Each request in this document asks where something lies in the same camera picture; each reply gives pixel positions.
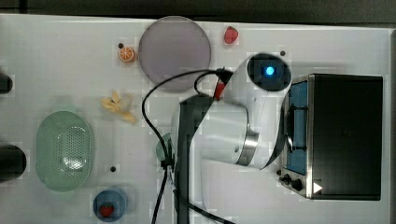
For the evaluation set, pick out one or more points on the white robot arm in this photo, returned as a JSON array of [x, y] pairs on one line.
[[244, 127]]

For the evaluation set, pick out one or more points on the grey round plate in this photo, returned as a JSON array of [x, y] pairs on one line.
[[173, 45]]

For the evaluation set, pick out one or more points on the red strawberry toy on table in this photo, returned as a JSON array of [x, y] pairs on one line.
[[230, 35]]

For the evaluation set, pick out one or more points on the peeled banana toy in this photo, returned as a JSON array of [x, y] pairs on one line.
[[119, 105]]

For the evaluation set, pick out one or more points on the orange slice toy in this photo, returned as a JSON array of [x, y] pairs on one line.
[[126, 54]]

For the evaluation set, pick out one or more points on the blue bowl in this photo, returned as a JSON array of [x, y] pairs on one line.
[[113, 195]]

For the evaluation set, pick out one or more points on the red strawberry in bowl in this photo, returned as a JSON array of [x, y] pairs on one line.
[[106, 209]]

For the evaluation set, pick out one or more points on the silver toaster oven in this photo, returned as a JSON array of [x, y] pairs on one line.
[[334, 127]]

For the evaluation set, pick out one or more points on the green oval colander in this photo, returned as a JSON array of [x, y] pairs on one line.
[[63, 158]]

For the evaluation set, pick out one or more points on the black frying pan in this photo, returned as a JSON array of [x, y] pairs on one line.
[[12, 163]]

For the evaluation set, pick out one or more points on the black small pot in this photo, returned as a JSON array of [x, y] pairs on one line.
[[6, 84]]

